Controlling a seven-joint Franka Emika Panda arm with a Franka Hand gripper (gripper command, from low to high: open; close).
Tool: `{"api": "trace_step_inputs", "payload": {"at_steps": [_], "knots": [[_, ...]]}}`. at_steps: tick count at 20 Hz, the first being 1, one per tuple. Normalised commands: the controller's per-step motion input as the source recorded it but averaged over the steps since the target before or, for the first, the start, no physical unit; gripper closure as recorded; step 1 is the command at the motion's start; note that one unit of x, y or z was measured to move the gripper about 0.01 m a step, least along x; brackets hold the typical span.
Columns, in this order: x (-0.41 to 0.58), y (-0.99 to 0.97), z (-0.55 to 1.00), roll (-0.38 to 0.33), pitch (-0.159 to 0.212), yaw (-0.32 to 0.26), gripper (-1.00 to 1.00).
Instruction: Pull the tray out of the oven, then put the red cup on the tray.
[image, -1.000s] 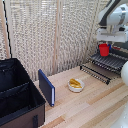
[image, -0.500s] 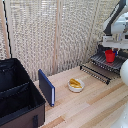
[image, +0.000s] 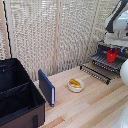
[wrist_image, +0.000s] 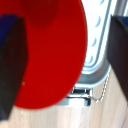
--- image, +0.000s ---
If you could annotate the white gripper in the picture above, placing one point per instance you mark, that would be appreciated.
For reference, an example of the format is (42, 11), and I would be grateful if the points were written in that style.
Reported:
(115, 40)

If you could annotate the red plastic cup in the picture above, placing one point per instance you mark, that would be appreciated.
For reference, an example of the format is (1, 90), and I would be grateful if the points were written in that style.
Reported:
(111, 56)

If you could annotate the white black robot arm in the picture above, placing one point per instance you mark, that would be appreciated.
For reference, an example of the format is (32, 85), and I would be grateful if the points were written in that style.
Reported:
(116, 21)

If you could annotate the black toaster oven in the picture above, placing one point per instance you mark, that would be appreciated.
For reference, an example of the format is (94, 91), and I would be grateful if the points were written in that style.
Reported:
(100, 59)

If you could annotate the curved yellow banana piece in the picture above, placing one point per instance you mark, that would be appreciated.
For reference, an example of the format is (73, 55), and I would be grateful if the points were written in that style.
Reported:
(78, 82)

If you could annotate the long yellow banana piece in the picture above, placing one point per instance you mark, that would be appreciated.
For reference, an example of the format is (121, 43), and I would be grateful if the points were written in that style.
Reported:
(74, 85)

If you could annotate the white round bowl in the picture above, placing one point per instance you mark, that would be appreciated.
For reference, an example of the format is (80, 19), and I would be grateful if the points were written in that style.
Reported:
(76, 87)

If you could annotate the bamboo folding screen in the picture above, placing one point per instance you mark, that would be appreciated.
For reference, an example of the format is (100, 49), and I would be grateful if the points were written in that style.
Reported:
(40, 33)

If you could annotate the dark blue binder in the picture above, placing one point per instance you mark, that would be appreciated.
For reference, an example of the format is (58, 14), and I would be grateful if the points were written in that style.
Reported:
(46, 87)

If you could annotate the black fabric storage box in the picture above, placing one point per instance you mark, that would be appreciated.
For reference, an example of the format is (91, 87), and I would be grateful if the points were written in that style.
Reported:
(16, 93)

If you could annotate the black vertical pole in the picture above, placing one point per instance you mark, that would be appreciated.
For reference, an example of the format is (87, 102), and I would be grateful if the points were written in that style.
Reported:
(6, 30)

